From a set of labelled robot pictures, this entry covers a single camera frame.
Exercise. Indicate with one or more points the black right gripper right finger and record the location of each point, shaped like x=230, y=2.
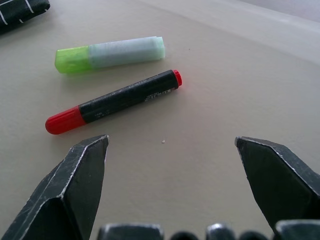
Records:
x=282, y=185

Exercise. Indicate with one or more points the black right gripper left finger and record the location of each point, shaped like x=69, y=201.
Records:
x=62, y=200

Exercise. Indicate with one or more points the black marker with red cap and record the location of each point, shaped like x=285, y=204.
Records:
x=112, y=102

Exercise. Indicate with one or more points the green highlighter pen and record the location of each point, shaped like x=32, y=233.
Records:
x=75, y=60

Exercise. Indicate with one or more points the dark object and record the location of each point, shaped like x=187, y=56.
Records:
x=15, y=12

